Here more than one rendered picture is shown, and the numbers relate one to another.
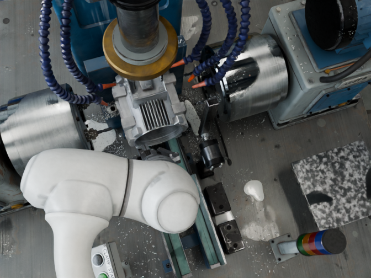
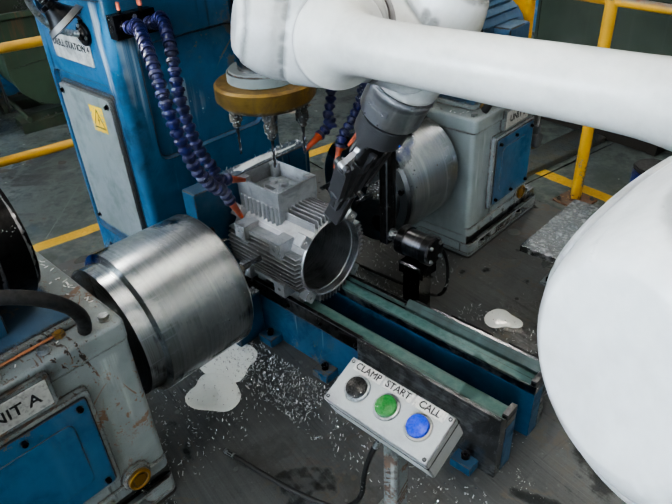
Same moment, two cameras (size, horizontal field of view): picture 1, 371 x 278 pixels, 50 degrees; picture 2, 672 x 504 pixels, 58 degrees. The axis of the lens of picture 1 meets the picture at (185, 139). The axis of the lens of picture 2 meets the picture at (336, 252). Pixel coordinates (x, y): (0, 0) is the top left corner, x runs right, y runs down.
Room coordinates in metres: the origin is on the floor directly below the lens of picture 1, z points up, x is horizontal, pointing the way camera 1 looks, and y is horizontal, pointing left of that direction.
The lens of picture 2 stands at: (-0.57, 0.35, 1.66)
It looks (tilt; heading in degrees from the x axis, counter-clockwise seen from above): 33 degrees down; 343
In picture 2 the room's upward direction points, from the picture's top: 3 degrees counter-clockwise
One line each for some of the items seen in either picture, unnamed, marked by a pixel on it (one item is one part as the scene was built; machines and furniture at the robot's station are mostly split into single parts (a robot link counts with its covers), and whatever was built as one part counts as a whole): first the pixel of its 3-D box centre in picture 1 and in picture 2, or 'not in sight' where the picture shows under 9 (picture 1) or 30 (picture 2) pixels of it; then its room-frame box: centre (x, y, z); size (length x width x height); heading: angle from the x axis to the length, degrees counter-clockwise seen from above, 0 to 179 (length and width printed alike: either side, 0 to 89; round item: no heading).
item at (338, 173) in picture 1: (335, 187); (594, 259); (0.35, -0.53, 0.86); 0.27 x 0.24 x 0.12; 119
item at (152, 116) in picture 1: (149, 107); (295, 239); (0.45, 0.13, 1.01); 0.20 x 0.19 x 0.19; 28
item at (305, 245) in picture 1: (316, 243); not in sight; (0.12, -0.39, 1.10); 0.06 x 0.06 x 0.04
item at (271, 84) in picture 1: (249, 75); (398, 170); (0.61, -0.16, 1.04); 0.41 x 0.25 x 0.25; 119
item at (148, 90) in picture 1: (144, 83); (277, 192); (0.49, 0.15, 1.11); 0.12 x 0.11 x 0.07; 28
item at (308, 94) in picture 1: (317, 61); (460, 152); (0.74, -0.39, 0.99); 0.35 x 0.31 x 0.37; 119
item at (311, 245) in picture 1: (322, 242); not in sight; (0.12, -0.39, 1.14); 0.06 x 0.06 x 0.04
